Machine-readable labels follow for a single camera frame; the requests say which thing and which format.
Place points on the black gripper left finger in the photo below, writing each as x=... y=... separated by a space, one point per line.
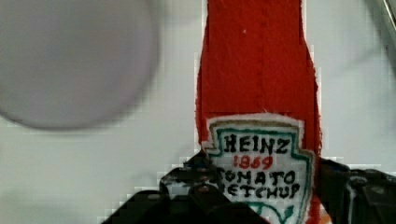
x=189 y=194

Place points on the large grey round plate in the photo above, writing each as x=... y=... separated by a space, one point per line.
x=71 y=64

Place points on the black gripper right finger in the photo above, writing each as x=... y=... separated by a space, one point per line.
x=356 y=196

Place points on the red plush ketchup bottle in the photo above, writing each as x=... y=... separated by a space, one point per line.
x=257 y=108

